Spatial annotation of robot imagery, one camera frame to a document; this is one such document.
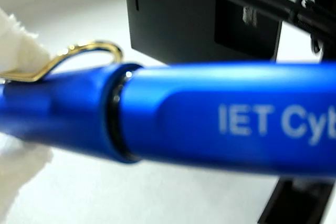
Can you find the blue pen with gold clip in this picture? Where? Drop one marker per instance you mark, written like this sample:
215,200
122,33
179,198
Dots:
210,116

